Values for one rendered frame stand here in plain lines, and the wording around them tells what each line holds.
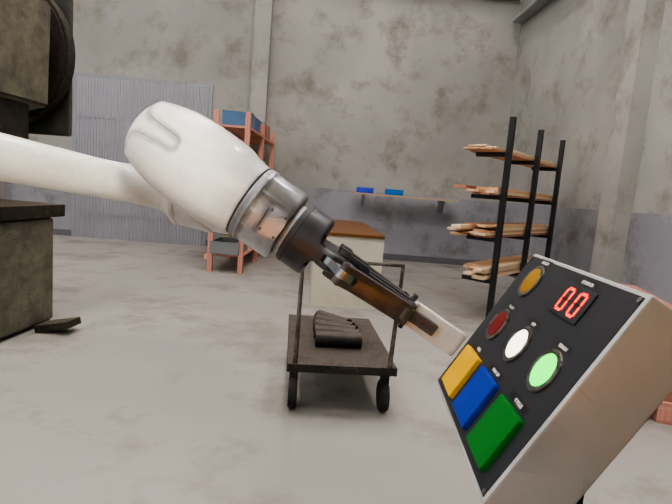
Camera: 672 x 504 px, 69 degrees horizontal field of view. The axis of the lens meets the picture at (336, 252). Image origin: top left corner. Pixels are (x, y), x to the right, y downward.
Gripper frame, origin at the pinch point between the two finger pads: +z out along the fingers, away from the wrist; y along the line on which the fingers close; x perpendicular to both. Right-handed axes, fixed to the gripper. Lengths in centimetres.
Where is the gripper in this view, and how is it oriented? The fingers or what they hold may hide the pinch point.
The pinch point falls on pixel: (433, 328)
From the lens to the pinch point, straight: 58.7
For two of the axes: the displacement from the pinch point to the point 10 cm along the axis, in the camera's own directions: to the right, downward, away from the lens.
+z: 8.2, 5.7, 0.2
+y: -0.6, 1.2, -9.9
